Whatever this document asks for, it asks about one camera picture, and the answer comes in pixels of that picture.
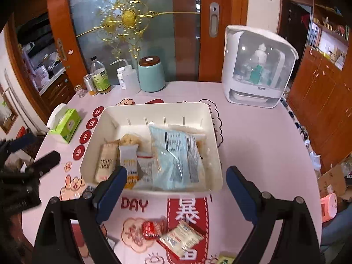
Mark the wall shelf with boxes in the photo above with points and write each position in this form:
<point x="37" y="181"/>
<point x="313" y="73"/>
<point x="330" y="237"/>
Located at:
<point x="332" y="44"/>

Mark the pink plastic stool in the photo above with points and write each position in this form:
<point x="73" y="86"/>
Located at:
<point x="328" y="207"/>

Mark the white countertop appliance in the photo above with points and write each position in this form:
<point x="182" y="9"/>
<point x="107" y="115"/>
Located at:
<point x="231" y="68"/>

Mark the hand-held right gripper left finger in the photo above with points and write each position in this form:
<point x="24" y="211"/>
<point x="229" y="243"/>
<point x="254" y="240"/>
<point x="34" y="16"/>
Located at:
<point x="110" y="198"/>

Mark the large light blue snack packet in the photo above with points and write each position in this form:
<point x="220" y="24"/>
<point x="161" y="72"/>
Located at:
<point x="170" y="165"/>

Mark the wooden wall frame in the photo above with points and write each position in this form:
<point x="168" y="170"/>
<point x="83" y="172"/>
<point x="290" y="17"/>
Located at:
<point x="7" y="112"/>

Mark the beige sachet packet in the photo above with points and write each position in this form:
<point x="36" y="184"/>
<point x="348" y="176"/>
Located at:
<point x="178" y="239"/>

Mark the small red snack packet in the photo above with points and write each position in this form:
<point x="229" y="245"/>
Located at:
<point x="152" y="228"/>

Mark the pink printed tablecloth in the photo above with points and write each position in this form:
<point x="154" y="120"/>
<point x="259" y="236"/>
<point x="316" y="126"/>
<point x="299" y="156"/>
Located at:
<point x="261" y="143"/>

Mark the white pill bottle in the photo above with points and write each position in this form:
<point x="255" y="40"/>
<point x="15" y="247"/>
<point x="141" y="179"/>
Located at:
<point x="121" y="78"/>

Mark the person's leg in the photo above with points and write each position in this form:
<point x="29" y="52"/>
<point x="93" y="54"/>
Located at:
<point x="338" y="233"/>

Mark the white plastic storage tray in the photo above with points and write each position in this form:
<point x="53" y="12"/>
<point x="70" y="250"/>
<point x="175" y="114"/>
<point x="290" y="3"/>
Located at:
<point x="115" y="126"/>

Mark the wooden floor cabinet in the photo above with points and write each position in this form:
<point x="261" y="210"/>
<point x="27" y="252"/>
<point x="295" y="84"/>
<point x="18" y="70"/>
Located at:
<point x="321" y="101"/>

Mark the cluttered kitchen counter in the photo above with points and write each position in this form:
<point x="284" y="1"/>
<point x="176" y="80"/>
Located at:
<point x="44" y="66"/>

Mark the cardboard box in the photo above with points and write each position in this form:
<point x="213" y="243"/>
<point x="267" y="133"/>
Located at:
<point x="331" y="181"/>

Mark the small yellow crumbly snack packet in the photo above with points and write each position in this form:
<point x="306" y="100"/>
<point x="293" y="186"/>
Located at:
<point x="130" y="140"/>

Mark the teal bottle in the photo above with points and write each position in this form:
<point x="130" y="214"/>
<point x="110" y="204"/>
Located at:
<point x="258" y="74"/>

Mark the glass bottle green label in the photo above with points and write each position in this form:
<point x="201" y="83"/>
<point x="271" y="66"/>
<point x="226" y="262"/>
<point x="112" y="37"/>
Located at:
<point x="101" y="79"/>

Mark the green tissue box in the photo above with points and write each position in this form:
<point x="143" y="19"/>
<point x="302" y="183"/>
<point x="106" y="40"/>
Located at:
<point x="66" y="125"/>

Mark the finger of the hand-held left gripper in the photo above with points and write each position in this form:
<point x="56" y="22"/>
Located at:
<point x="46" y="161"/>
<point x="24" y="140"/>

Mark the orange and white snack packet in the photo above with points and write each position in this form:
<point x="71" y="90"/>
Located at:
<point x="128" y="167"/>

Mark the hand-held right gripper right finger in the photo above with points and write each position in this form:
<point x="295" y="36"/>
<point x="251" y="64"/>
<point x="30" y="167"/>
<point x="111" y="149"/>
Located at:
<point x="239" y="195"/>

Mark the small glass jar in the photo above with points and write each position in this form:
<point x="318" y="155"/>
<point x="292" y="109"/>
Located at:
<point x="79" y="90"/>

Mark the small metal tin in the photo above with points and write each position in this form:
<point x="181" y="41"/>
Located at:
<point x="90" y="85"/>

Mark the dark wooden door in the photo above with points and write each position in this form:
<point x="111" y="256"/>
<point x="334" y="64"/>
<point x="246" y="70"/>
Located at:
<point x="291" y="19"/>

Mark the teal canister brown lid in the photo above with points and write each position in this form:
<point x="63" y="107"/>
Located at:
<point x="151" y="75"/>

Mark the white squeeze wash bottle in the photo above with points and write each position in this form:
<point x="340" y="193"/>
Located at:
<point x="132" y="79"/>

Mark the glass door gold ornament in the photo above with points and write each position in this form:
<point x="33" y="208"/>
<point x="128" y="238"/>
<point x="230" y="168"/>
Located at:
<point x="165" y="46"/>

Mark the row of shoes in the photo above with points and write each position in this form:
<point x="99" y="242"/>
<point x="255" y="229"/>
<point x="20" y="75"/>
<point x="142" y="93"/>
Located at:
<point x="305" y="140"/>

